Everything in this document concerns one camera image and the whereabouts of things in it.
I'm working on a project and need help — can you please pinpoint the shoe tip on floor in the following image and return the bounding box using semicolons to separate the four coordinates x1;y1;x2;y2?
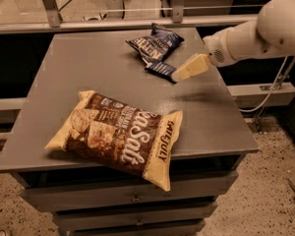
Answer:
0;229;11;236

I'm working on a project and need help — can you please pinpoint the blue chip bag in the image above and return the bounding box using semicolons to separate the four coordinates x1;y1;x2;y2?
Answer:
127;23;184;63

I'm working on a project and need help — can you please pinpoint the brown sea salt chip bag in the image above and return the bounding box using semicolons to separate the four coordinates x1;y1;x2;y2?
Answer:
45;90;183;192

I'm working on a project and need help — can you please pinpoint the white cable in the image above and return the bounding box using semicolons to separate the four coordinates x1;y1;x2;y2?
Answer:
238;56;290;114

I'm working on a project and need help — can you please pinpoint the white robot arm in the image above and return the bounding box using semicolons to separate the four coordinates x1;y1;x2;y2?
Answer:
171;0;295;83

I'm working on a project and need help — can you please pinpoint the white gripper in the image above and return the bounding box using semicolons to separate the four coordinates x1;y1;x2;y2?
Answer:
171;27;239;83

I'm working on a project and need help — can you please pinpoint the grey drawer cabinet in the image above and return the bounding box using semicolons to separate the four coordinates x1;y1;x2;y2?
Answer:
0;30;258;236

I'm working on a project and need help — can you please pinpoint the blue rxbar blueberry bar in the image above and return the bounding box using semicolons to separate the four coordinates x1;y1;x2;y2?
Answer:
145;60;176;83

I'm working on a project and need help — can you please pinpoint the metal railing frame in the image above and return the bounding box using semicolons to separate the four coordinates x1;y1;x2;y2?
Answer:
0;0;269;34

